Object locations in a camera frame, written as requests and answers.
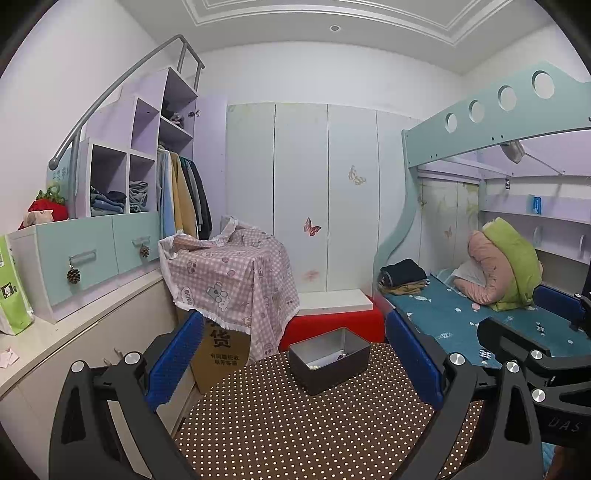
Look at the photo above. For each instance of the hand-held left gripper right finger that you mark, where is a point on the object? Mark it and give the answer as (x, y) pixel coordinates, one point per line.
(413, 364)

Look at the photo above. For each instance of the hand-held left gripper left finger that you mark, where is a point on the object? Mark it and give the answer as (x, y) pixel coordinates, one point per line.
(175, 360)

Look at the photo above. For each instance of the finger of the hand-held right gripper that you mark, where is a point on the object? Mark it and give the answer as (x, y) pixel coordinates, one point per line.
(512, 344)
(558, 304)

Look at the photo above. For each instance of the dark grey storage box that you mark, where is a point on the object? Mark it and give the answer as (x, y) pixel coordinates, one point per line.
(332, 376)

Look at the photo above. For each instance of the pile of jewelry charms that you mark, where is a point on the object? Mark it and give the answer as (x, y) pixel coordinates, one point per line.
(314, 366)

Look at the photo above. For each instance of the printed cardboard box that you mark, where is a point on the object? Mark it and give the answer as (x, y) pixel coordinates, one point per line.
(221, 350)

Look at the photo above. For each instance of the blue patterned bed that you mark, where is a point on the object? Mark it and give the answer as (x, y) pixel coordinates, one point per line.
(443, 314)

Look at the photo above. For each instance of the pink and green quilt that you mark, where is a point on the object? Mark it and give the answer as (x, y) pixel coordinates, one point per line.
(508, 263)

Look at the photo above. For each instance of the white bed shelf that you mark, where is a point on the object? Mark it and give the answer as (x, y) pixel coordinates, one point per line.
(563, 226)

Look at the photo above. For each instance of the white pillow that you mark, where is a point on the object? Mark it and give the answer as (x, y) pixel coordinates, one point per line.
(466, 274)

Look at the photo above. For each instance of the red ottoman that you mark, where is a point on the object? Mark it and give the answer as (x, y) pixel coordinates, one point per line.
(332, 325)

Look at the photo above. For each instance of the folded dark clothes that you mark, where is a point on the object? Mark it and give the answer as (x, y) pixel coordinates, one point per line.
(404, 274)

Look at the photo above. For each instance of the pink checked cloth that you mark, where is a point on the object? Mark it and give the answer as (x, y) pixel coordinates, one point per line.
(231, 277)

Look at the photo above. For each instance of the white board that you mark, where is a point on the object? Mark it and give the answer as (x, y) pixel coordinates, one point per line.
(332, 302)

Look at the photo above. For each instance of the white low cabinet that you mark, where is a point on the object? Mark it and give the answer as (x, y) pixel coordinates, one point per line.
(69, 337)

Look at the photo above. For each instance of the brown polka dot tablecloth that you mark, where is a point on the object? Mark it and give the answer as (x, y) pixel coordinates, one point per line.
(277, 429)

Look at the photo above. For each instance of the narrow teal drawer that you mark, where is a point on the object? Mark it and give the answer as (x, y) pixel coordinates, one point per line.
(134, 230)

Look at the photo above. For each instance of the wide teal drawer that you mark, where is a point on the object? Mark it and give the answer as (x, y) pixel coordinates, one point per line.
(78, 244)

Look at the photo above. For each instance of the grey clip lamp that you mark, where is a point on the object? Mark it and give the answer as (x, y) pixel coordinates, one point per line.
(512, 150)

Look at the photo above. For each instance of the tan hanging jacket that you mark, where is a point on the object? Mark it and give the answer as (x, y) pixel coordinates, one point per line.
(182, 198)

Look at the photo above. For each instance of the dark hanging jacket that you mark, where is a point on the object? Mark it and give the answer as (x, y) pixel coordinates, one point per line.
(201, 198)

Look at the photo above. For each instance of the light blue hanging shirt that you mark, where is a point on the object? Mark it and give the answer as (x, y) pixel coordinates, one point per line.
(165, 194)

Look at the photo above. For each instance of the folded grey clothes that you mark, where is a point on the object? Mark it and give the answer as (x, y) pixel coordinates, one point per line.
(138, 196)

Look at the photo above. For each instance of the pink paper notes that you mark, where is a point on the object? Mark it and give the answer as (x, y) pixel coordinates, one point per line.
(7, 359)

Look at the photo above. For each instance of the red butterfly sticker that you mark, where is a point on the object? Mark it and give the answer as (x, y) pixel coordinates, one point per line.
(311, 227)

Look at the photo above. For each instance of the folded blue jeans stack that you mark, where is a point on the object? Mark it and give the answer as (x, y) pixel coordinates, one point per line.
(107, 201)

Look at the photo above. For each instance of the green paper bag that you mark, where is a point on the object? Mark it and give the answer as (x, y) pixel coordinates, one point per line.
(11, 286)

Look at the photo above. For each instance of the red strawberry plush toy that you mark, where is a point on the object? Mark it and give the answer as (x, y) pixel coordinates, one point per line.
(48, 210)

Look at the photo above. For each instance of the beige butterfly sticker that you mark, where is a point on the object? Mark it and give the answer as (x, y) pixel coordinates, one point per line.
(356, 175)

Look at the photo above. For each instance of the white wardrobe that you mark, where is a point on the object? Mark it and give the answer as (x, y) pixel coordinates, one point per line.
(295, 184)

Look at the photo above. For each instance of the purple cubby shelf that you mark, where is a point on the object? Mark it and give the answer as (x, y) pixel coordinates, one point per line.
(147, 120)

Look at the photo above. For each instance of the grey metal handrail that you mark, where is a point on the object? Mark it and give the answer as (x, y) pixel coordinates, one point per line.
(115, 83)

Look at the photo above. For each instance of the teal bunk bed frame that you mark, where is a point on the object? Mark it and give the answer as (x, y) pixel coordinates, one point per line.
(434, 138)

